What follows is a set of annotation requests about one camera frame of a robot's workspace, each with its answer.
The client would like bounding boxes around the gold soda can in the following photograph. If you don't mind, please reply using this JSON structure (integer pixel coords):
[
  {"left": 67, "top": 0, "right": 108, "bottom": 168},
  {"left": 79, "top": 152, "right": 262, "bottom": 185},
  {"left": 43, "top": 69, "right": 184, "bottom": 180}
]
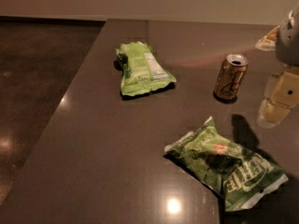
[{"left": 213, "top": 53, "right": 249, "bottom": 103}]

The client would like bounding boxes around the light green chip bag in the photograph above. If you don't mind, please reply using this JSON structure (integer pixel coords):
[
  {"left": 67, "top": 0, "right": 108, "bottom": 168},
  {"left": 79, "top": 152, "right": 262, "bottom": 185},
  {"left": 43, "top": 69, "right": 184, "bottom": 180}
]
[{"left": 116, "top": 41, "right": 177, "bottom": 97}]

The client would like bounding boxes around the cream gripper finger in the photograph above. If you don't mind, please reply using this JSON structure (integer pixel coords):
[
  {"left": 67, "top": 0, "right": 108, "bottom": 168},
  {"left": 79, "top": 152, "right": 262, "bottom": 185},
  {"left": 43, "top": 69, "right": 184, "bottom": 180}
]
[
  {"left": 255, "top": 26, "right": 279, "bottom": 51},
  {"left": 257, "top": 67, "right": 299, "bottom": 129}
]

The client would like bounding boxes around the dark green jalapeno chip bag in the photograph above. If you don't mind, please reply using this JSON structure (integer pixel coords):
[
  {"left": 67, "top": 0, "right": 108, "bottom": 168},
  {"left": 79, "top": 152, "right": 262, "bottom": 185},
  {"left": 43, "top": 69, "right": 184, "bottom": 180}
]
[{"left": 164, "top": 118, "right": 288, "bottom": 212}]

